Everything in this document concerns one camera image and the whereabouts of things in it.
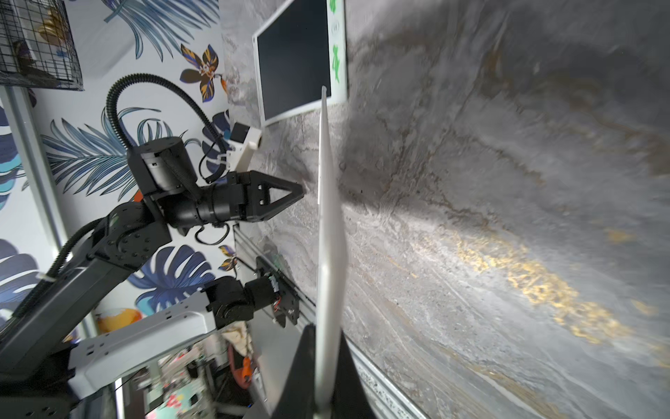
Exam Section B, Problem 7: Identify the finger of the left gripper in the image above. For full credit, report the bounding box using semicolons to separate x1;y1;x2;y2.
250;171;305;222

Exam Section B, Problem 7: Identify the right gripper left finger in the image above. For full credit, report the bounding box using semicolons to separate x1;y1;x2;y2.
270;324;316;419

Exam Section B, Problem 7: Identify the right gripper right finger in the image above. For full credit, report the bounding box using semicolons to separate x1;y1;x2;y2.
332;333;376;419

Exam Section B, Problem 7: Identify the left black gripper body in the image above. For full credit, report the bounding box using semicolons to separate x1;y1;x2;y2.
167;171;262;230

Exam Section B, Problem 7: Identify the white drawing tablet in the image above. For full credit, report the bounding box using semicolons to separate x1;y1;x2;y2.
314;87;348;418
252;0;348;127

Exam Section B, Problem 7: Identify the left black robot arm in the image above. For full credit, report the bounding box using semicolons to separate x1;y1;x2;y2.
1;73;305;418

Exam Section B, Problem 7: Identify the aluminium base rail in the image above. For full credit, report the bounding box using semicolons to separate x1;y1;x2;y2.
233;223;425;418

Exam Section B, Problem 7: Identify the black wire basket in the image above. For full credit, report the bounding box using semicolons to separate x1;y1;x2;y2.
1;0;83;91

